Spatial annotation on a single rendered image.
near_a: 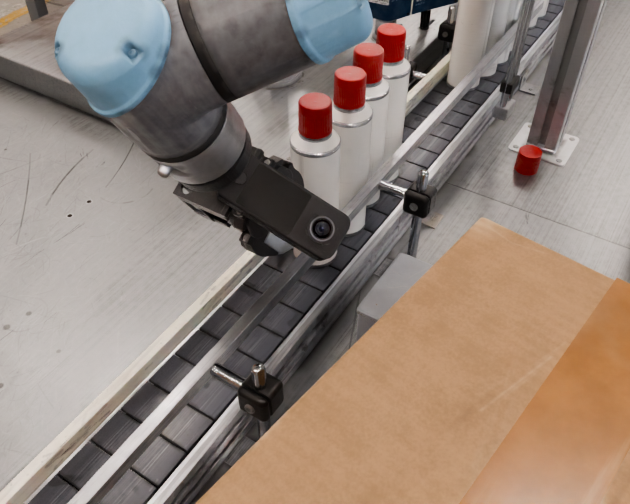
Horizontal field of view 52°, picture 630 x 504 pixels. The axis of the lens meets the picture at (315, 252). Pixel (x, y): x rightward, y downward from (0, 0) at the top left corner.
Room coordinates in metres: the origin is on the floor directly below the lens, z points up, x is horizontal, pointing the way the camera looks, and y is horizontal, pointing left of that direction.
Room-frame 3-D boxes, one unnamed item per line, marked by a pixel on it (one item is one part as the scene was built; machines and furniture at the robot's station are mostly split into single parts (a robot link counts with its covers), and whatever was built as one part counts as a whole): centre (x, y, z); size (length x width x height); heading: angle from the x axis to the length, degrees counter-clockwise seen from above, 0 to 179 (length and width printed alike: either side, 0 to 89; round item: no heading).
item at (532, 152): (0.78, -0.31, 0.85); 0.03 x 0.03 x 0.03
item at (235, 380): (0.31, 0.06, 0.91); 0.07 x 0.03 x 0.16; 58
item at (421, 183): (0.56, -0.10, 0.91); 0.07 x 0.03 x 0.16; 58
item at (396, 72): (0.70, -0.09, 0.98); 0.05 x 0.05 x 0.20
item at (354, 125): (0.60, -0.04, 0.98); 0.05 x 0.05 x 0.20
